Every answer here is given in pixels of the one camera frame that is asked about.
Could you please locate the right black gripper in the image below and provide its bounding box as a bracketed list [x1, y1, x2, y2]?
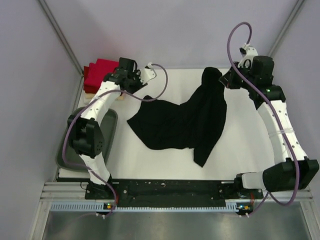
[219, 62, 256, 91]

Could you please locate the black t shirt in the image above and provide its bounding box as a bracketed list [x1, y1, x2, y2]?
[127, 67, 227, 167]

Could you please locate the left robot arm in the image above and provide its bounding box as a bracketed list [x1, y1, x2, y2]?
[66, 57, 157, 199]

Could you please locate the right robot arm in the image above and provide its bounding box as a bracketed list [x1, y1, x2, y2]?
[219, 55, 320, 198]

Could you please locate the folded red t shirt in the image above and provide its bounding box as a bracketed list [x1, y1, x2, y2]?
[83, 58, 119, 94]

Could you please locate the folded beige t shirt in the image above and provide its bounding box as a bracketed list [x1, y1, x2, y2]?
[83, 92, 95, 105]

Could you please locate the grey plastic bin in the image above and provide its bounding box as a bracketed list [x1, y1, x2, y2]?
[55, 109, 118, 172]

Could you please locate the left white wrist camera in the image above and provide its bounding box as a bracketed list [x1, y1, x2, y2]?
[140, 62, 157, 85]

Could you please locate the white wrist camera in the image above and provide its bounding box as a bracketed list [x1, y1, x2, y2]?
[140, 62, 157, 85]
[237, 43, 258, 69]

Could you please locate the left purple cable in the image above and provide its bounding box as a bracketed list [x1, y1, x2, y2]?
[62, 62, 169, 218]

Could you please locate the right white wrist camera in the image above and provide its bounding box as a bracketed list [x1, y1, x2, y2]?
[237, 43, 258, 69]

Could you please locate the left aluminium frame post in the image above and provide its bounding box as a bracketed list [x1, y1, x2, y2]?
[37, 0, 85, 76]

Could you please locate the aluminium frame post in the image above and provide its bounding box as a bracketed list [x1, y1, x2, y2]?
[37, 0, 85, 76]
[267, 0, 307, 58]

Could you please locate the right aluminium frame post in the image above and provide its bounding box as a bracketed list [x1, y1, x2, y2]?
[267, 0, 307, 58]

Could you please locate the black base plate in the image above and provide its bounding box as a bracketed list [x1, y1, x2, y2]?
[85, 179, 263, 207]

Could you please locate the aluminium front rail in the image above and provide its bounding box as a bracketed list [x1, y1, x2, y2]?
[40, 182, 88, 201]

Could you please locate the blue slotted cable duct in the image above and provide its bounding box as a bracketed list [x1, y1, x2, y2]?
[49, 199, 251, 214]

